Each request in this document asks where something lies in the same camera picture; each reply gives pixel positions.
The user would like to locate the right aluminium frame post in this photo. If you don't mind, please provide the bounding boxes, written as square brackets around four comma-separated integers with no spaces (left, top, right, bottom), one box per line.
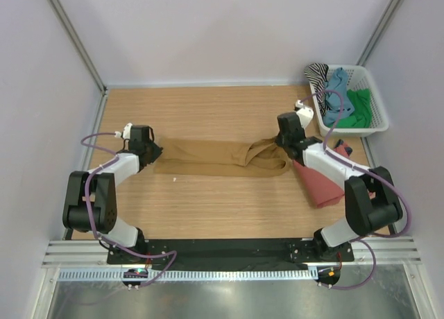
[357,0,404,67]

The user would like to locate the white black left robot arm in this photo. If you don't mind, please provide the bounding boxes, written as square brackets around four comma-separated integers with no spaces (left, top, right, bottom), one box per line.
[62,123,163,264]

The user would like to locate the aluminium slotted rail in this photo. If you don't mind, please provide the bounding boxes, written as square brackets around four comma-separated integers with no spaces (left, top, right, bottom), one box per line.
[58,267,318,282]

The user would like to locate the striped black white garment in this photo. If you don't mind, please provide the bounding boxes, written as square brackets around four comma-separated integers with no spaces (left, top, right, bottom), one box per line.
[304,62,329,117]

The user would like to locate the red graphic tank top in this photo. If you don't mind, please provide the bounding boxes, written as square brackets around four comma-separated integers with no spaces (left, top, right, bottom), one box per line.
[291,139,375,209]

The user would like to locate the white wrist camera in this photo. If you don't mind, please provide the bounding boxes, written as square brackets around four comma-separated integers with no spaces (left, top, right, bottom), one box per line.
[295,100,314,130]
[114,123,133,139]

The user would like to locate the green garment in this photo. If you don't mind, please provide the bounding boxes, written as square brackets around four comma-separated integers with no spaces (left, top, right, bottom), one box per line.
[336,89,373,128]

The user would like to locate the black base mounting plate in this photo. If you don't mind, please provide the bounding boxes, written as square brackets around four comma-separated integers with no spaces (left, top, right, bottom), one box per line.
[106,238,355,265]

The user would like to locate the light blue garment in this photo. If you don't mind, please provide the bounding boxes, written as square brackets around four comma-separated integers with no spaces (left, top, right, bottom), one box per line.
[323,67,355,127]

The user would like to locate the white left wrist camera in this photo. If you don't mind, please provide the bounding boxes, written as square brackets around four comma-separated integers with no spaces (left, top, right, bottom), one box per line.
[114,123,133,139]

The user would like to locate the left aluminium frame post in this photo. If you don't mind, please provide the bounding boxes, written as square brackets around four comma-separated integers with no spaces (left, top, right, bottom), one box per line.
[48,0,107,95]

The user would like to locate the aluminium frame post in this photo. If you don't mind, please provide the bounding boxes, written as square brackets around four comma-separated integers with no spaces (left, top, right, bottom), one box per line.
[48,0,107,95]
[357,0,404,67]

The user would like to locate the tan brown garment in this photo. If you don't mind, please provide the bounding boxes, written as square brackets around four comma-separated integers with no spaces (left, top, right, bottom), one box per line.
[153,137,292,178]

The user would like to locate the white perforated plastic basket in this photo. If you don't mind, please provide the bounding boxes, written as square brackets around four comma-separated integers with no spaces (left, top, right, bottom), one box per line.
[304,62,389,137]

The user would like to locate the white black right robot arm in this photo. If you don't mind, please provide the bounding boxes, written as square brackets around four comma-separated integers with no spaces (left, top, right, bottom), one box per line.
[275,112,404,261]

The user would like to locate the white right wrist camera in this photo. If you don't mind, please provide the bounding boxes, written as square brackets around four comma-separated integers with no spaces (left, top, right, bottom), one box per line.
[295,100,314,130]

